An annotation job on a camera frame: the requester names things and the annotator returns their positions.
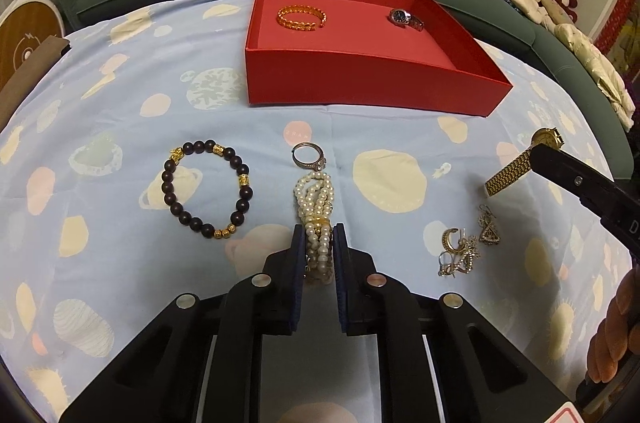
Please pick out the gold wristwatch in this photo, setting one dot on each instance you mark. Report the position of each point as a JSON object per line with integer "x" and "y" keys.
{"x": 505, "y": 178}

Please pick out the silver wristwatch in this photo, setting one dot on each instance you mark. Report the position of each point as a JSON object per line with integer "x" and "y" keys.
{"x": 400, "y": 16}

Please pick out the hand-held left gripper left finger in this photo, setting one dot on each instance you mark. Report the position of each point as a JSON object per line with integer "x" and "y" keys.
{"x": 299, "y": 293}

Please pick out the brown cloth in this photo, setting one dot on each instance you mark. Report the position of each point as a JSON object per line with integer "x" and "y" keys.
{"x": 30, "y": 73}

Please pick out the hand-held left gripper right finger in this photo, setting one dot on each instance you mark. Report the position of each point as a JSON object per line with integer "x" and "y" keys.
{"x": 340, "y": 288}

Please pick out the cream quilted cushion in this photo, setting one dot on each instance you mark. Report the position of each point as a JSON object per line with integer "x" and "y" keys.
{"x": 590, "y": 58}

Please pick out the round wood-topped white table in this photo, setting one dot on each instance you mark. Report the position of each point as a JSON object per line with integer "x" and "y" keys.
{"x": 25, "y": 33}

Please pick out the gold hoop earring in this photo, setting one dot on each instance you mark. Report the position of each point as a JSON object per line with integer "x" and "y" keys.
{"x": 448, "y": 239}

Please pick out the filigree drop earring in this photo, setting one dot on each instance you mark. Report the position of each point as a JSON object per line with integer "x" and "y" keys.
{"x": 489, "y": 235}

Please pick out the red wall hanging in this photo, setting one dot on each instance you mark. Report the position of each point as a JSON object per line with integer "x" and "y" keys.
{"x": 617, "y": 13}

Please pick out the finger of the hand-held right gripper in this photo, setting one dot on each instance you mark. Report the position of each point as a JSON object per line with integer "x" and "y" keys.
{"x": 575, "y": 178}

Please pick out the orange chunky knit cushion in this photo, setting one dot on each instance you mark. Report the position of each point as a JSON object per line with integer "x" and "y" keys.
{"x": 615, "y": 328}

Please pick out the red jewelry box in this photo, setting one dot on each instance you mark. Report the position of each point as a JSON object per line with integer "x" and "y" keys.
{"x": 350, "y": 73}

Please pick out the small gold loop earring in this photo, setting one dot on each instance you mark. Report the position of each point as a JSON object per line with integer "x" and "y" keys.
{"x": 444, "y": 270}

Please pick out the red and white card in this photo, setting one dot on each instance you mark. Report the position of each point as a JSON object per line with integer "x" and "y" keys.
{"x": 567, "y": 415}

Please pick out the silver dangly earring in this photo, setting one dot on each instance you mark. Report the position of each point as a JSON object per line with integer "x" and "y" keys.
{"x": 470, "y": 255}

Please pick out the gold bangle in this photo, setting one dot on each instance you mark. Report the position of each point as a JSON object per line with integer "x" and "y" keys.
{"x": 287, "y": 21}

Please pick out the beige plush cushion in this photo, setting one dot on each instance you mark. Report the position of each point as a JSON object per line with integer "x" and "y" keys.
{"x": 552, "y": 8}

